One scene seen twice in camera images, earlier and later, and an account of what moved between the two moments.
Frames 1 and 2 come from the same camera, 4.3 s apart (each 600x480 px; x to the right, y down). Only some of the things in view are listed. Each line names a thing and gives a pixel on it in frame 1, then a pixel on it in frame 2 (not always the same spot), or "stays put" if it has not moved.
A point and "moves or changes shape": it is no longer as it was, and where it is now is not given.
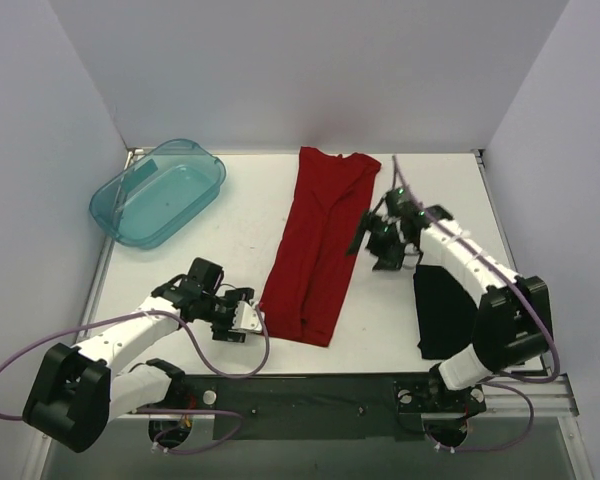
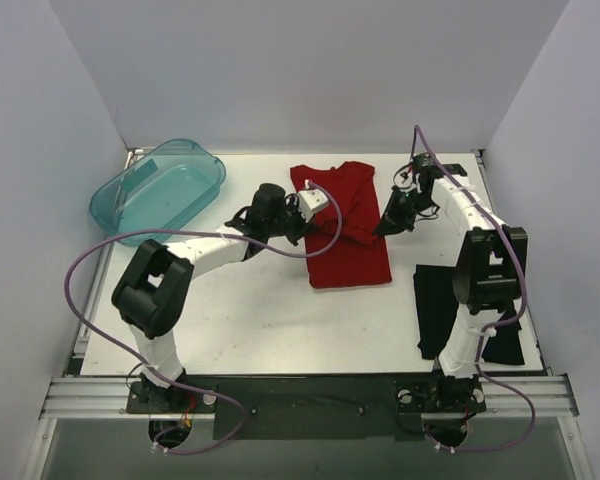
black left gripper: [230, 320] to [294, 223]
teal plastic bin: [158, 194] stays put
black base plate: [281, 407] stays put
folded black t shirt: [447, 315] stays put
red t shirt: [329, 203] moves or changes shape
